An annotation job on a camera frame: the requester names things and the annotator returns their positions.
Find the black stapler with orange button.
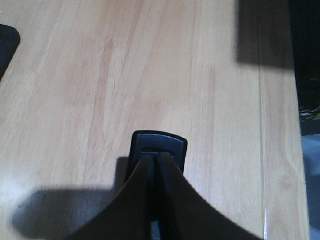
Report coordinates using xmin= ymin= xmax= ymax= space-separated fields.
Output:
xmin=125 ymin=130 xmax=188 ymax=187

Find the black computer monitor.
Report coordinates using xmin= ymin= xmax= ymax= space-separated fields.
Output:
xmin=0 ymin=24 xmax=21 ymax=80

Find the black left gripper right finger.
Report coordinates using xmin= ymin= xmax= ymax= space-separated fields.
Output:
xmin=157 ymin=153 xmax=258 ymax=240

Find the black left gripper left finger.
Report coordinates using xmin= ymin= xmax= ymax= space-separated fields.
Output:
xmin=52 ymin=154 xmax=155 ymax=240

